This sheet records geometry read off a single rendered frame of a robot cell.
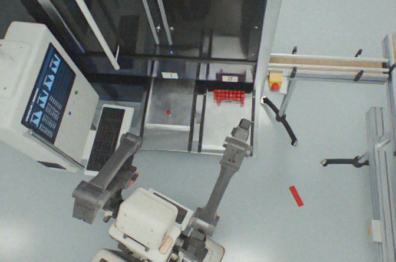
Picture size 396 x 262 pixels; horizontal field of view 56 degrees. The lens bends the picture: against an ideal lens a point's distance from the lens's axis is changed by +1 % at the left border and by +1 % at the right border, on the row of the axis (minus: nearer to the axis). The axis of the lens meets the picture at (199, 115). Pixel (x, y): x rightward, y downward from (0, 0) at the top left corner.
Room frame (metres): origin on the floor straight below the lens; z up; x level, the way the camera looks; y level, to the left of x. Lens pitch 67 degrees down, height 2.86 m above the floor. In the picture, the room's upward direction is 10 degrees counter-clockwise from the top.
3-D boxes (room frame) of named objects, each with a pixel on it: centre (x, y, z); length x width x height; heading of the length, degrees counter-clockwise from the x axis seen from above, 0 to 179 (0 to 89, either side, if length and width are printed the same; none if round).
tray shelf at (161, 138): (0.84, 0.00, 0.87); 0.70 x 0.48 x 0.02; 75
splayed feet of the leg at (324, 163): (0.56, -1.08, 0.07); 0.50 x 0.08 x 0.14; 75
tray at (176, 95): (0.96, 0.15, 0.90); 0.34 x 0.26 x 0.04; 165
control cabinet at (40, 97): (0.90, 0.76, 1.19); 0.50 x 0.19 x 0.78; 161
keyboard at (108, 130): (0.82, 0.57, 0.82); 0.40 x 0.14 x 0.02; 161
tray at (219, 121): (0.77, -0.15, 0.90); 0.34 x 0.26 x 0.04; 165
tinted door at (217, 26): (0.99, -0.13, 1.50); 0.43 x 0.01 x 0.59; 75
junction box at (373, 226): (0.06, -0.88, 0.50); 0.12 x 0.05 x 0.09; 165
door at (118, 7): (1.11, 0.31, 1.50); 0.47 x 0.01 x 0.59; 75
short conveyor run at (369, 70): (0.98, -0.76, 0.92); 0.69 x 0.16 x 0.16; 75
